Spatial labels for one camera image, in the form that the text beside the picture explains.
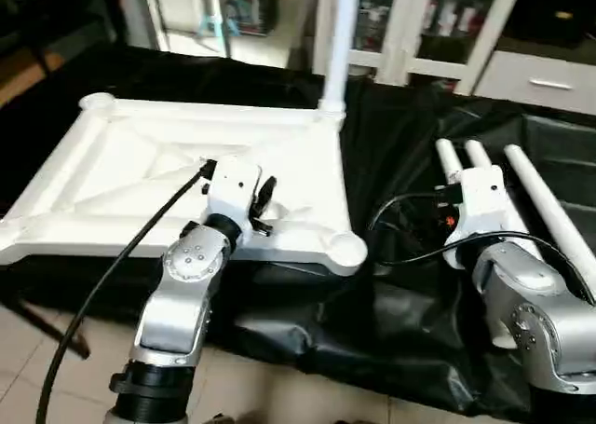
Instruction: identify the dark storage box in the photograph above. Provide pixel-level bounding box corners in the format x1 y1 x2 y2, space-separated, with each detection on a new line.
223 0 278 36

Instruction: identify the white plastic table leg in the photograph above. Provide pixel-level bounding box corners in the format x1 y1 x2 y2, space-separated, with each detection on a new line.
318 0 362 119
435 139 468 268
503 144 596 278
464 140 543 262

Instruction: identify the black box yellow label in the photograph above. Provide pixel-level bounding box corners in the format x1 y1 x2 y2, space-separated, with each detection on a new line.
517 0 596 45

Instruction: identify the white drawer unit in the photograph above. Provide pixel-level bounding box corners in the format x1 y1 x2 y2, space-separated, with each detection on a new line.
473 49 596 117

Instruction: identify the white plastic table top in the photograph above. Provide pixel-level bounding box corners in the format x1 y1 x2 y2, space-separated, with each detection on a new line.
0 93 369 276

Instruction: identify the black metal bench leg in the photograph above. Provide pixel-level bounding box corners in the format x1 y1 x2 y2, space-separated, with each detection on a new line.
0 294 91 360

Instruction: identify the white glass-door cabinet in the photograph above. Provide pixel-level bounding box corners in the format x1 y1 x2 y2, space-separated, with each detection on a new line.
312 0 527 88

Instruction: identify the black mat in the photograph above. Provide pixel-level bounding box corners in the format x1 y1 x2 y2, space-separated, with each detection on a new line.
0 44 596 421

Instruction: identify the light blue metal frame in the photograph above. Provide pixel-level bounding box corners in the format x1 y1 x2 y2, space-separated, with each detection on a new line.
200 0 231 45

